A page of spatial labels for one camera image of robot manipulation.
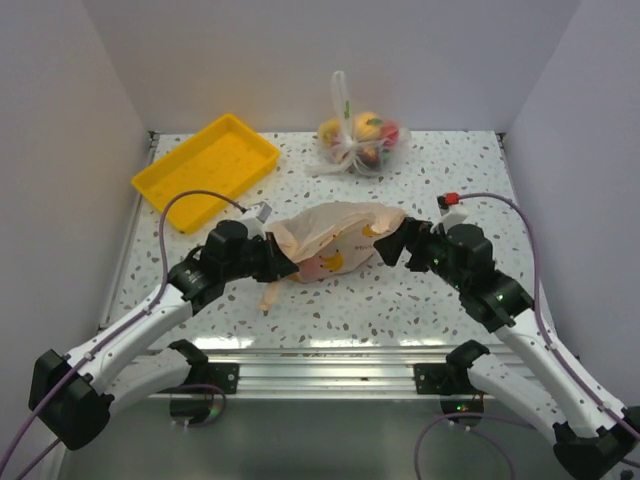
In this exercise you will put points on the orange banana print plastic bag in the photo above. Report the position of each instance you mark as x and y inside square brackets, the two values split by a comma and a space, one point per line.
[334, 238]

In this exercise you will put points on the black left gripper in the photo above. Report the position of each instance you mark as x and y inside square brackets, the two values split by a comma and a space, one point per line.
[277, 265]

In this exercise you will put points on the yellow plastic tray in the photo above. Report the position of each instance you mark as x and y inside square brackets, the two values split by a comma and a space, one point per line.
[226, 157]

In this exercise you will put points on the clear plastic bag of fruit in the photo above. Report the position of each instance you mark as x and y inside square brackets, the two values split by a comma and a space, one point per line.
[359, 142]

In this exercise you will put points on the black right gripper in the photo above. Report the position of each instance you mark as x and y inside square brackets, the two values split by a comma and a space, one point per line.
[391, 246]

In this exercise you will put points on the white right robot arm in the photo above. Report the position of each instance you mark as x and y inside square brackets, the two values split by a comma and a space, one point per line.
[590, 430]

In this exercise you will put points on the aluminium mounting rail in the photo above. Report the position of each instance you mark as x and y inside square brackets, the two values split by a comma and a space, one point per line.
[343, 373]

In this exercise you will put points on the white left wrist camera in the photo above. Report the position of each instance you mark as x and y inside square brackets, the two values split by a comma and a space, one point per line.
[255, 217]

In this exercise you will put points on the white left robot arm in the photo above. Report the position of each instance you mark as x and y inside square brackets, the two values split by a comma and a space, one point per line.
[76, 394]

